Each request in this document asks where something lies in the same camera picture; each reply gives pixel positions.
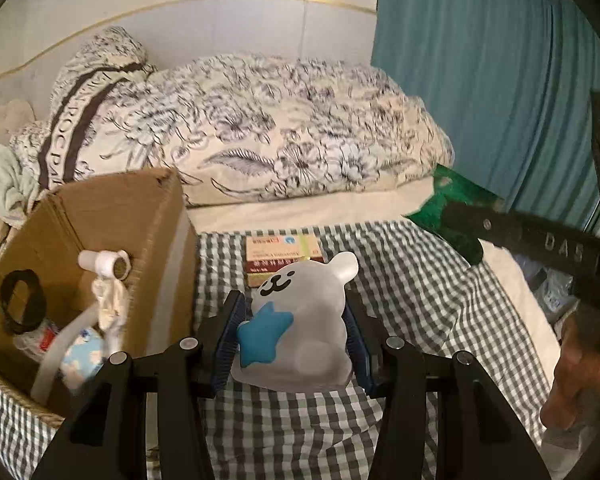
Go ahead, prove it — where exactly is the blue cloud tissue pack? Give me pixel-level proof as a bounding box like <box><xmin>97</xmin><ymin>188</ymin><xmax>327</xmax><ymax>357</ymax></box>
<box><xmin>60</xmin><ymin>327</ymin><xmax>106</xmax><ymax>396</ymax></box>

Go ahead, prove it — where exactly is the red and yellow medicine box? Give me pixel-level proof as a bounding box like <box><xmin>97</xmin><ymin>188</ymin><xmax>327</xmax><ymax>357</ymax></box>
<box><xmin>245</xmin><ymin>232</ymin><xmax>326</xmax><ymax>288</ymax></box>

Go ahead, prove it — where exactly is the white tissue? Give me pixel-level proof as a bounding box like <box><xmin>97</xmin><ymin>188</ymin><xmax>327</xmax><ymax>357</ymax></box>
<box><xmin>91</xmin><ymin>276</ymin><xmax>131</xmax><ymax>356</ymax></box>

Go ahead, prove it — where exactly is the pack of water bottles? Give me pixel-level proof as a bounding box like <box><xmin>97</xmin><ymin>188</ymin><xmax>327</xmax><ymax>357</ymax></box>
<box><xmin>527</xmin><ymin>260</ymin><xmax>581</xmax><ymax>323</ymax></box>

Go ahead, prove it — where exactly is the floral duvet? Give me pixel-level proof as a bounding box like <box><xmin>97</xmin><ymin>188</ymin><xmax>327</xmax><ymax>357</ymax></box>
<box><xmin>145</xmin><ymin>52</ymin><xmax>456</xmax><ymax>206</ymax></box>

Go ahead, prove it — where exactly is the floral pillow with brown stripe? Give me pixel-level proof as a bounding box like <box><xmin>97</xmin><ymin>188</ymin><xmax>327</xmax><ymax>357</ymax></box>
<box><xmin>7</xmin><ymin>27</ymin><xmax>158</xmax><ymax>196</ymax></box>

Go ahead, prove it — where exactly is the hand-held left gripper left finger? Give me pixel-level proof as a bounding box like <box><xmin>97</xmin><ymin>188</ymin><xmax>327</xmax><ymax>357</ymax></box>
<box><xmin>30</xmin><ymin>290</ymin><xmax>248</xmax><ymax>480</ymax></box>

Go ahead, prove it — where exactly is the light green cloth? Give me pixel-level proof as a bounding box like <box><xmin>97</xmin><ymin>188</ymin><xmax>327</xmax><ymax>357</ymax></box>
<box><xmin>0</xmin><ymin>145</ymin><xmax>43</xmax><ymax>226</ymax></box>

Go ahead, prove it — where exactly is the brown cardboard box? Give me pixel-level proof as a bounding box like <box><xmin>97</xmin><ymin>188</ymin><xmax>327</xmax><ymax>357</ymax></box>
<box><xmin>0</xmin><ymin>167</ymin><xmax>199</xmax><ymax>428</ymax></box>

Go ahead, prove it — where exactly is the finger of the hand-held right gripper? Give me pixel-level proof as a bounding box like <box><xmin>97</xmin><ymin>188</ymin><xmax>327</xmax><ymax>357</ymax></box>
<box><xmin>442</xmin><ymin>202</ymin><xmax>508</xmax><ymax>261</ymax></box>

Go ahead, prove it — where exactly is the person's right hand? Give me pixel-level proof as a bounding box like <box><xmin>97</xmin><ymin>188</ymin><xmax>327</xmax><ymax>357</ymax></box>
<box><xmin>539</xmin><ymin>305</ymin><xmax>600</xmax><ymax>428</ymax></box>

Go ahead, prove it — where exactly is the teal curtain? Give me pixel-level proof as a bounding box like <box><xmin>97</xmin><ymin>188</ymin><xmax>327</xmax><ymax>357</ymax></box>
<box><xmin>370</xmin><ymin>0</ymin><xmax>600</xmax><ymax>241</ymax></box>

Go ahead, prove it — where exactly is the black round container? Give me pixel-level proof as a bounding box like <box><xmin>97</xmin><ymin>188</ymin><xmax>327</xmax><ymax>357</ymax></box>
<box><xmin>0</xmin><ymin>269</ymin><xmax>48</xmax><ymax>335</ymax></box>

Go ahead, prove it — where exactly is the beige cushion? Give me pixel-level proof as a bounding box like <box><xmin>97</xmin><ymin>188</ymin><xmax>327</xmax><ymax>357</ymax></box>
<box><xmin>0</xmin><ymin>99</ymin><xmax>36</xmax><ymax>286</ymax></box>

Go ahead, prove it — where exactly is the white plastic bottle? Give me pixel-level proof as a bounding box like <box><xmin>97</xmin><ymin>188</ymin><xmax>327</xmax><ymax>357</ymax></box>
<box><xmin>77</xmin><ymin>249</ymin><xmax>131</xmax><ymax>281</ymax></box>

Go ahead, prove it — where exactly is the green checkered cloth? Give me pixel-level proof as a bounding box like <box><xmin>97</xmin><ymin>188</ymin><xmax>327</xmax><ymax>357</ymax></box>
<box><xmin>0</xmin><ymin>220</ymin><xmax>546</xmax><ymax>480</ymax></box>

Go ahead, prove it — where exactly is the green packet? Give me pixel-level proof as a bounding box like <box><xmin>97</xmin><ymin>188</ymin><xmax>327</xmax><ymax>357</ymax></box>
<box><xmin>402</xmin><ymin>164</ymin><xmax>506</xmax><ymax>267</ymax></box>

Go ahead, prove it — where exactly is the grey plush with blue star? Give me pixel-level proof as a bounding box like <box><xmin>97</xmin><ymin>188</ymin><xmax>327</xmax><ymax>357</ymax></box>
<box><xmin>230</xmin><ymin>251</ymin><xmax>359</xmax><ymax>393</ymax></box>

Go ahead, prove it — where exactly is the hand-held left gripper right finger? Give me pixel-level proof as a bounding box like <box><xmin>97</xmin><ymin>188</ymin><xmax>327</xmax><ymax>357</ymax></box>
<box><xmin>345</xmin><ymin>295</ymin><xmax>551</xmax><ymax>480</ymax></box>

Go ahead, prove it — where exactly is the long white tube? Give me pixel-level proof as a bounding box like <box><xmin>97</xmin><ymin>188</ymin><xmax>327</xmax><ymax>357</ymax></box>
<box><xmin>30</xmin><ymin>307</ymin><xmax>98</xmax><ymax>403</ymax></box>

